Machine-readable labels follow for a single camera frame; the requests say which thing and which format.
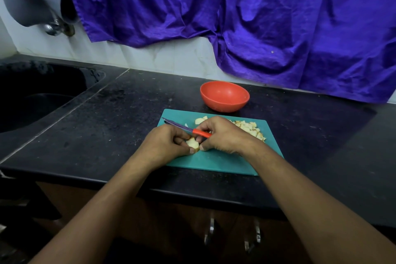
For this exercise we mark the person's right hand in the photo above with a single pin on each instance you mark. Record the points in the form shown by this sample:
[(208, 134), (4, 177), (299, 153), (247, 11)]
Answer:
[(227, 136)]

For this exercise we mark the purple cloth curtain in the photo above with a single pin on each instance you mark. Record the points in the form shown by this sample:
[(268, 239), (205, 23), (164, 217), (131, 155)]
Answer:
[(315, 25)]

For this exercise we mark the metal faucet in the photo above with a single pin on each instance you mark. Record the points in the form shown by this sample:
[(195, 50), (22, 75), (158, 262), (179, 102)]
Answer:
[(43, 4)]

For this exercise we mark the person's left forearm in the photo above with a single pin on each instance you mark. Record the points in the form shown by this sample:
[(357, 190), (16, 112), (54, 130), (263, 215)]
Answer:
[(86, 230)]

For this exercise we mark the person's right forearm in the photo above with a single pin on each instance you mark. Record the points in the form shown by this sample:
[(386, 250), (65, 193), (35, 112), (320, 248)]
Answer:
[(328, 211)]

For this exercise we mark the teal plastic cutting board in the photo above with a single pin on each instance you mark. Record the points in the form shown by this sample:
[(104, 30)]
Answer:
[(223, 160)]

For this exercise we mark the person's left hand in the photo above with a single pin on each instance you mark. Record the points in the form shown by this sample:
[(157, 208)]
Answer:
[(162, 146)]

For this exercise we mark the dark kitchen sink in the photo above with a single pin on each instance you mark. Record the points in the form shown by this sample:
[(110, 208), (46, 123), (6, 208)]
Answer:
[(40, 93)]

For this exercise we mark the orange bowl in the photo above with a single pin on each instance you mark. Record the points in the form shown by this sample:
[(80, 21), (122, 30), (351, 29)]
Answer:
[(224, 96)]

